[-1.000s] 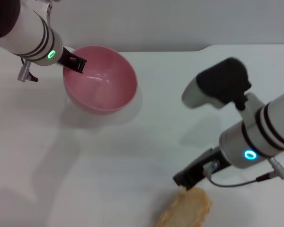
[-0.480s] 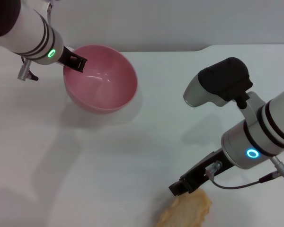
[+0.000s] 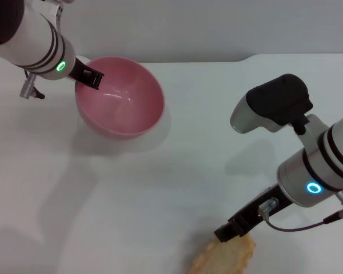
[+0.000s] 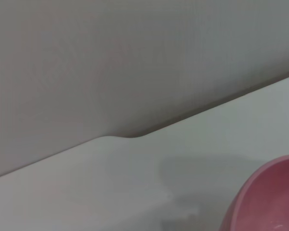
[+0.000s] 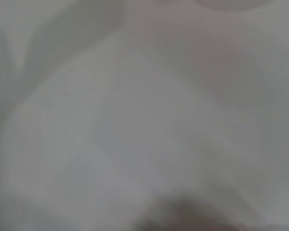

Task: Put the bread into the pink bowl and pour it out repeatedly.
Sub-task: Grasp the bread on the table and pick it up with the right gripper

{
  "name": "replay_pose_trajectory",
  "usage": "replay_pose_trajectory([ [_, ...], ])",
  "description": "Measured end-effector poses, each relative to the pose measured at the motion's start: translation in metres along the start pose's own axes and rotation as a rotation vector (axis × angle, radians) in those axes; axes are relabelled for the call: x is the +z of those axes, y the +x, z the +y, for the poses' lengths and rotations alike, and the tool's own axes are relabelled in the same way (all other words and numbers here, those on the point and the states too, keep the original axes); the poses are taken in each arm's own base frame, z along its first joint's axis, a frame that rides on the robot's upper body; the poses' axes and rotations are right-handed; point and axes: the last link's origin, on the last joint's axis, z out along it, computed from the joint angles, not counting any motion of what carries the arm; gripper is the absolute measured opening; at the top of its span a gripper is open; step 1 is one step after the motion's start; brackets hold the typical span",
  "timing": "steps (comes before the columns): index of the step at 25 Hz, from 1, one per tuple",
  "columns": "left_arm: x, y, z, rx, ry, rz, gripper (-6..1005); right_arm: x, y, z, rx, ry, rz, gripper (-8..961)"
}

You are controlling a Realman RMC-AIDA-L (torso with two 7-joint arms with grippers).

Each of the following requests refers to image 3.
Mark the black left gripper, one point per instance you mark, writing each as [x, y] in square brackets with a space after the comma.
[78, 70]

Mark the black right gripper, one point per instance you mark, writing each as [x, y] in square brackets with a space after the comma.
[260, 209]

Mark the long golden bread loaf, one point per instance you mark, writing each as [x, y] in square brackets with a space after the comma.
[223, 257]

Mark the pink plastic bowl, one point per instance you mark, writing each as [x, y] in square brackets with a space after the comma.
[123, 105]

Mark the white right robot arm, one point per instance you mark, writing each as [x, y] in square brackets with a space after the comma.
[323, 168]

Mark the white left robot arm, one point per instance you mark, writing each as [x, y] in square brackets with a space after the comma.
[28, 40]

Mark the silver left camera bracket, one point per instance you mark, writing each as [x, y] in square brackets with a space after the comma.
[55, 12]

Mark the silver camera bracket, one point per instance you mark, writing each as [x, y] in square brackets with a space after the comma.
[313, 131]
[55, 12]

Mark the silver right camera bracket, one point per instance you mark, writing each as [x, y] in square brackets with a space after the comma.
[313, 131]

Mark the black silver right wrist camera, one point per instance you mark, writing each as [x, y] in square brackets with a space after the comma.
[277, 100]

